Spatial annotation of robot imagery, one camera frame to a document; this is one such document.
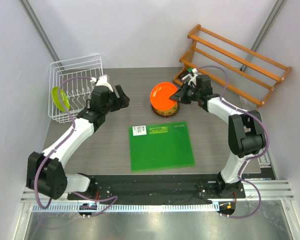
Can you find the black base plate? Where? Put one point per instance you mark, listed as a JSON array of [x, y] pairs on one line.
[[163, 189]]

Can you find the orange wooden shelf rack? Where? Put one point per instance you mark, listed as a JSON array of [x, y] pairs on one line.
[[247, 73]]

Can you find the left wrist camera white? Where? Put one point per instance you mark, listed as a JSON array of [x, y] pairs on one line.
[[103, 80]]

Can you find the green capped marker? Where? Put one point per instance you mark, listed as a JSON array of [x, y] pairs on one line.
[[184, 74]]

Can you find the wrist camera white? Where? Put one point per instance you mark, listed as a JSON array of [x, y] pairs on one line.
[[193, 76], [103, 80]]

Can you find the green cutting mat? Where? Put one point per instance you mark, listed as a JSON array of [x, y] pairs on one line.
[[163, 146]]

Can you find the lime green plate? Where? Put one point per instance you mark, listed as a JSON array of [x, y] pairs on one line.
[[60, 99]]

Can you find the white wire dish rack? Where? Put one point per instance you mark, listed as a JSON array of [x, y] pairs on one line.
[[73, 76]]

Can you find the aluminium rail frame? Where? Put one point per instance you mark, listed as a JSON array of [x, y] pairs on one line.
[[270, 190]]

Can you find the perforated cable duct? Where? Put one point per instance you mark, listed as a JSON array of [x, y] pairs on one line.
[[71, 207]]

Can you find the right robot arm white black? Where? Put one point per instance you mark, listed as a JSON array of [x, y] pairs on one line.
[[246, 135]]

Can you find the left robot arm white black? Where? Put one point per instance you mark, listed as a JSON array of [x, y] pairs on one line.
[[46, 170]]

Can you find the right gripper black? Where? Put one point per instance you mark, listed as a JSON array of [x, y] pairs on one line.
[[180, 95]]

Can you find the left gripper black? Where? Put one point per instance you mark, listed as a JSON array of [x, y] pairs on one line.
[[123, 100]]

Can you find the orange plate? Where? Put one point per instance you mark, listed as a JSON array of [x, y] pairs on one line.
[[160, 96]]

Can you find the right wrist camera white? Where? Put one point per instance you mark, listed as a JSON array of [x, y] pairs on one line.
[[193, 76]]

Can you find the yellow patterned plate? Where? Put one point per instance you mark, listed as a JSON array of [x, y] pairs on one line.
[[167, 113]]

